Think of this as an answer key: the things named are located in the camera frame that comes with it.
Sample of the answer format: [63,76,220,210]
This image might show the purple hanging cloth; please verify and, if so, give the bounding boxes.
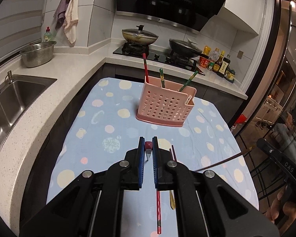
[54,0,69,31]

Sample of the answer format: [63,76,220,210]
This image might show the small green jar set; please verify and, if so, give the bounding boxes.
[224,67,236,84]

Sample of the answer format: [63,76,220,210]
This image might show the purple brown chopstick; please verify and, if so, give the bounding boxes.
[195,145,256,172]

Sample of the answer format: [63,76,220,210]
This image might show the steel sink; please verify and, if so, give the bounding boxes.
[0,74,56,150]

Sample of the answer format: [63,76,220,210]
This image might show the person's right hand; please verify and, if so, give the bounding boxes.
[265,185,296,225]

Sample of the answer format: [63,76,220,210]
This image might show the pink hanging towel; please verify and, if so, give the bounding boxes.
[63,0,79,44]

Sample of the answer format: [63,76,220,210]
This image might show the beige wok with lid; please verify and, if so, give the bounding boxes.
[122,25,159,45]

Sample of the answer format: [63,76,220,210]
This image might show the black wok with lid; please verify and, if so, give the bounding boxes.
[169,39,202,58]

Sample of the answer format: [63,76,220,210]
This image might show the black range hood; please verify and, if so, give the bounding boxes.
[116,0,226,33]

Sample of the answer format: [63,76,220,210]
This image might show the dark soy sauce bottle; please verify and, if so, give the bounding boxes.
[217,54,230,78]

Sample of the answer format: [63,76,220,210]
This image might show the green dish soap bottle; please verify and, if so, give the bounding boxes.
[43,26,53,42]

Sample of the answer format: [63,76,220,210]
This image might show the gold flower spoon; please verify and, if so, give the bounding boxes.
[169,190,176,210]

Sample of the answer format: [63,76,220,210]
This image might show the dark red chopstick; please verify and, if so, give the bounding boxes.
[169,148,174,161]

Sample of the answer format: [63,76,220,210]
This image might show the yellow seasoning packet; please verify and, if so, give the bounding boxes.
[202,45,211,57]

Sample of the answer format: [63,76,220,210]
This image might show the maroon chopstick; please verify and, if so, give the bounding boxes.
[171,145,177,162]

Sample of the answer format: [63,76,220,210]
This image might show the stainless steel bowl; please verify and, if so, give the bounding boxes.
[20,41,56,68]

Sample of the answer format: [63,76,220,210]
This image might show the bright red chopstick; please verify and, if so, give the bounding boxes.
[143,53,149,84]

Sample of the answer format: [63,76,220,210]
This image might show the red twisted chopstick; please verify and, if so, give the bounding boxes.
[144,141,163,235]

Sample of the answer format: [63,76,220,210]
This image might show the blue patterned tablecloth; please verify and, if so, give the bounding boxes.
[46,77,260,237]

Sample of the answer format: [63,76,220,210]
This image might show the brown sauce bottle yellow cap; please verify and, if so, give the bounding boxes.
[212,50,225,73]

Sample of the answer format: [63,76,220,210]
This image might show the black gas stove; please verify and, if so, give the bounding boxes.
[113,42,205,76]

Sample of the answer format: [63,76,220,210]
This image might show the pink perforated utensil holder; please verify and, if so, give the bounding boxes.
[136,76,197,127]

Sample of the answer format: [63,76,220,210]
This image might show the clear plastic bottle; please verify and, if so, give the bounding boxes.
[209,48,220,65]

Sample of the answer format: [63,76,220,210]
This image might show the green chopstick gold band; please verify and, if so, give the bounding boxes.
[159,68,165,88]

